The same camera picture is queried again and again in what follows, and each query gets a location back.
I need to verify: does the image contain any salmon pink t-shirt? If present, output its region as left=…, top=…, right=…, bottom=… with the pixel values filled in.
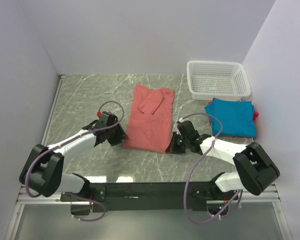
left=123, top=83, right=175, bottom=153

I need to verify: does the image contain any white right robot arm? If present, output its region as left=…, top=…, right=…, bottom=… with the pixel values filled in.
left=165, top=120, right=281, bottom=200

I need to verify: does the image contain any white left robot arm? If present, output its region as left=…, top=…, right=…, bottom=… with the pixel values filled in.
left=19, top=111, right=128, bottom=201

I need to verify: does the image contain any folded blue t-shirt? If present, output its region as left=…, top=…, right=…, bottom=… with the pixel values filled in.
left=204, top=97, right=257, bottom=138

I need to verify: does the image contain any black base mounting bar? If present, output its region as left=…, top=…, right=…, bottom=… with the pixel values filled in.
left=58, top=181, right=235, bottom=216

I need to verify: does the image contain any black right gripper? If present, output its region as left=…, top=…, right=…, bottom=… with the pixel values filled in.
left=166, top=131, right=190, bottom=155

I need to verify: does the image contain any white perforated plastic basket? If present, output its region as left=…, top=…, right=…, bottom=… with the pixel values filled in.
left=186, top=60, right=251, bottom=101

